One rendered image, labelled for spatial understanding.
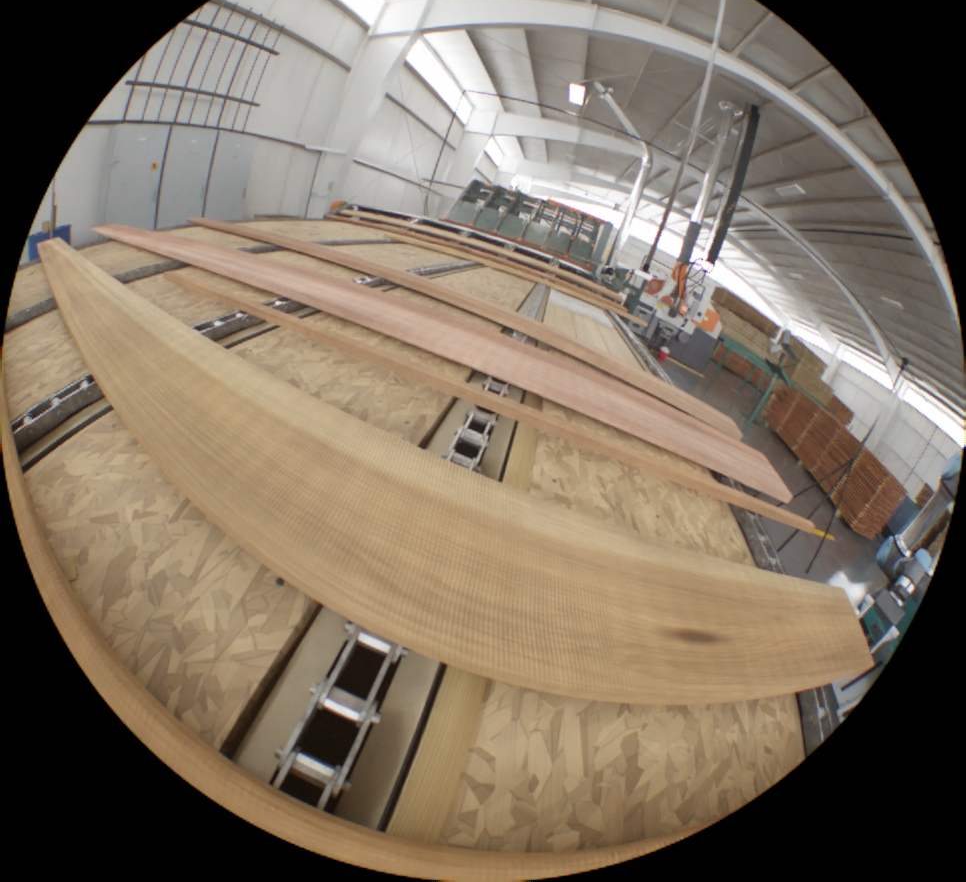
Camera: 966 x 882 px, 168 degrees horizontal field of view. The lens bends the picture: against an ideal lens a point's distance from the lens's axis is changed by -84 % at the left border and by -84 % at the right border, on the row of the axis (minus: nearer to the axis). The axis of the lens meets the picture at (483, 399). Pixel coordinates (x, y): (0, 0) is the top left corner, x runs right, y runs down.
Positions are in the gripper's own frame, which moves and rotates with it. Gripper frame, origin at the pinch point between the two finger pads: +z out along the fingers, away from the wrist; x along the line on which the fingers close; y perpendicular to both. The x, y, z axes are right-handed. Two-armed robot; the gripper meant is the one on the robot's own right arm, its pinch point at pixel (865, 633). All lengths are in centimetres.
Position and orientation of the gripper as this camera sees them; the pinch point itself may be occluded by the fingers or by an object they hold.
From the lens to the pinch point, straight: 136.6
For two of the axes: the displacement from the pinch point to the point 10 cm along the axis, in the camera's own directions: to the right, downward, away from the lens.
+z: -6.4, 7.3, 2.4
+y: 7.6, 5.5, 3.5
